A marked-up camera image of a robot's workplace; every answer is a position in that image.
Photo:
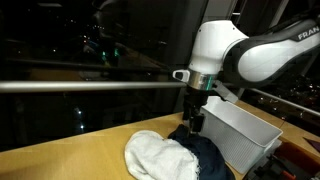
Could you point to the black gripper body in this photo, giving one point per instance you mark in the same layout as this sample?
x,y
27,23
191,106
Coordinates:
x,y
193,101

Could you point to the dark navy cloth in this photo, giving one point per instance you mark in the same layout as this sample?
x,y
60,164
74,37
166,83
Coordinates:
x,y
211,162

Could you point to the white towel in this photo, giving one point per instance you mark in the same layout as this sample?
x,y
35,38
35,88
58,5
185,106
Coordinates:
x,y
149,156

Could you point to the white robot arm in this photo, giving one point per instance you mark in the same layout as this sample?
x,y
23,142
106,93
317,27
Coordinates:
x,y
248,62

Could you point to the white plastic storage box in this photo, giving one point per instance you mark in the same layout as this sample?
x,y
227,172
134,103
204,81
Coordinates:
x,y
241,137

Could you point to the silver window handrail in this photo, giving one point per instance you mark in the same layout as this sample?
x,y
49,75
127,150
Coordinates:
x,y
65,86

